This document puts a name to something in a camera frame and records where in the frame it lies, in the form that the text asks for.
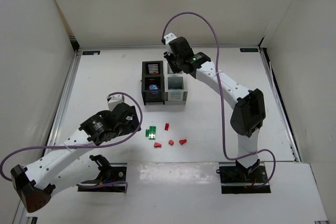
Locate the green plate lego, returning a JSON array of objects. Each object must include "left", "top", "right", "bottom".
[{"left": 148, "top": 126, "right": 156, "bottom": 140}]

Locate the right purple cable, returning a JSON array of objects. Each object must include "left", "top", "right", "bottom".
[{"left": 161, "top": 12, "right": 277, "bottom": 188}]

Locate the left aluminium frame rail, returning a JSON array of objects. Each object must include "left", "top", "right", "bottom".
[{"left": 45, "top": 50, "right": 81, "bottom": 146}]

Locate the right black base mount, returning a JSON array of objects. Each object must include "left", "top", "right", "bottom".
[{"left": 216, "top": 165, "right": 271, "bottom": 194}]

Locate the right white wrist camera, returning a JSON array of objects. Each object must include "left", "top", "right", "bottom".
[{"left": 162, "top": 33, "right": 177, "bottom": 54}]

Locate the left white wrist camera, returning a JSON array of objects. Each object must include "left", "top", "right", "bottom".
[{"left": 107, "top": 94, "right": 124, "bottom": 111}]

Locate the purple lotus flower lego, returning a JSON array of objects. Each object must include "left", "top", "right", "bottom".
[{"left": 149, "top": 84, "right": 159, "bottom": 90}]

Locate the white slotted container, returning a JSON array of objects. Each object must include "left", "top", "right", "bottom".
[{"left": 164, "top": 61, "right": 188, "bottom": 105}]

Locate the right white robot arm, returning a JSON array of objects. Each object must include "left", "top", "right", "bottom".
[{"left": 163, "top": 33, "right": 266, "bottom": 176}]

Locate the black slotted container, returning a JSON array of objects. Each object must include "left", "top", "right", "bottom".
[{"left": 141, "top": 61, "right": 165, "bottom": 105}]

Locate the red curved lego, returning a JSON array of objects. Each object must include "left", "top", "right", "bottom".
[
  {"left": 179, "top": 139, "right": 187, "bottom": 145},
  {"left": 154, "top": 142, "right": 162, "bottom": 148}
]

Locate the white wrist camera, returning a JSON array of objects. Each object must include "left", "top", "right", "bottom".
[
  {"left": 107, "top": 94, "right": 124, "bottom": 111},
  {"left": 162, "top": 33, "right": 177, "bottom": 54}
]

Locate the right blue label sticker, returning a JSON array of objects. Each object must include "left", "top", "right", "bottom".
[{"left": 239, "top": 48, "right": 259, "bottom": 52}]

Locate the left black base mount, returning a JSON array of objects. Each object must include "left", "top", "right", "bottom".
[{"left": 77, "top": 163, "right": 127, "bottom": 193}]

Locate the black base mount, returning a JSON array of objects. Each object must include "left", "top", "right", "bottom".
[
  {"left": 77, "top": 163, "right": 127, "bottom": 193},
  {"left": 216, "top": 165, "right": 271, "bottom": 194}
]

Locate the right aluminium frame rail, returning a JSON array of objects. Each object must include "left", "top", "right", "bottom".
[{"left": 258, "top": 47, "right": 302, "bottom": 162}]

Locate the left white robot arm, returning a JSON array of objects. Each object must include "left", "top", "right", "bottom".
[{"left": 10, "top": 102, "right": 141, "bottom": 213}]

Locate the aluminium frame rail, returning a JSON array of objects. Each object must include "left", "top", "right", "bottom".
[
  {"left": 45, "top": 50, "right": 81, "bottom": 146},
  {"left": 258, "top": 47, "right": 302, "bottom": 162}
]

